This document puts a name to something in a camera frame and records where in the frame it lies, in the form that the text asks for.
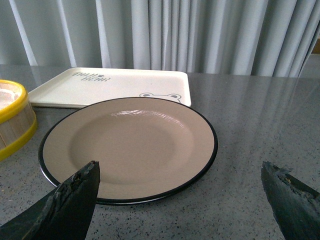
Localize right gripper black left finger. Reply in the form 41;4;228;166
0;161;100;240

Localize beige plate black rim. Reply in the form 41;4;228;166
38;97;218;205

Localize bamboo steamer yellow rims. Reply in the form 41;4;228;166
0;79;38;160

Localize grey pleated curtain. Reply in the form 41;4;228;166
0;0;320;77

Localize white steamer liner cloth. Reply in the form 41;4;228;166
0;83;22;110

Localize white bear serving tray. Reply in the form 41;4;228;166
29;67;192;109

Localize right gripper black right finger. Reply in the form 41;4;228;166
261;161;320;240

